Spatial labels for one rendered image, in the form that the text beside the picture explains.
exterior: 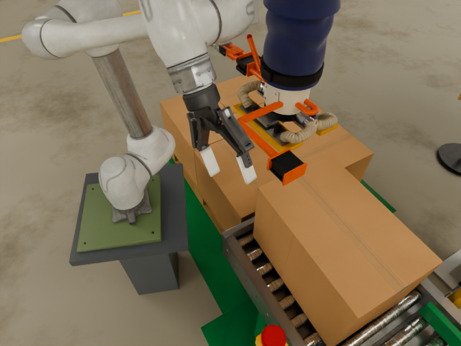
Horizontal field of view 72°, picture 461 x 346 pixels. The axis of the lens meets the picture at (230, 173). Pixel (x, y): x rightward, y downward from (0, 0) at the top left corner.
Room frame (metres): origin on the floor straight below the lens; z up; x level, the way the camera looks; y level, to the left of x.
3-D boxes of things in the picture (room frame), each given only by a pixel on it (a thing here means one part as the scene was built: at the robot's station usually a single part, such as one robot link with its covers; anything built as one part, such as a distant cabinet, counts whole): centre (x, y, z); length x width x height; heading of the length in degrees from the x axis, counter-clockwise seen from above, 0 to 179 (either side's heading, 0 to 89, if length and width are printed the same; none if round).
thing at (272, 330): (0.24, -0.12, 1.02); 0.07 x 0.07 x 0.04
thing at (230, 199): (1.72, -0.19, 0.34); 1.20 x 1.00 x 0.40; 30
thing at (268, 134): (1.01, -0.14, 1.17); 0.34 x 0.10 x 0.05; 34
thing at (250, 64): (1.27, -0.08, 1.27); 0.10 x 0.08 x 0.06; 124
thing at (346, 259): (0.68, -0.43, 0.75); 0.60 x 0.40 x 0.40; 29
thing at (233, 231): (0.99, -0.27, 0.58); 0.70 x 0.03 x 0.06; 120
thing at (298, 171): (0.67, -0.17, 1.27); 0.09 x 0.08 x 0.05; 124
